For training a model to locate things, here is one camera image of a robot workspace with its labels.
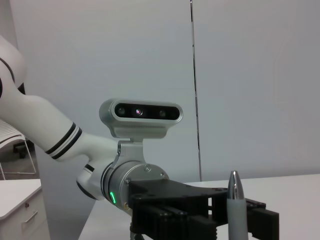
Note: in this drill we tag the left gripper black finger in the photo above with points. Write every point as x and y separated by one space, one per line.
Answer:
265 220

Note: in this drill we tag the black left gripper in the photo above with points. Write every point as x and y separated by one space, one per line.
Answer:
170 195

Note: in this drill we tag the silver clear pen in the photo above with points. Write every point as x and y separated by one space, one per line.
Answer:
237 205

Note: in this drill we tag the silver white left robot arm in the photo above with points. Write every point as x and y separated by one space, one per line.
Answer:
50 125

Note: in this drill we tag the white drawer cabinet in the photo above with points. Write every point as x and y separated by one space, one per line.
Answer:
15 200

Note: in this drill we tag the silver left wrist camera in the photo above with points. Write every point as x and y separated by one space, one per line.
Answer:
140 112

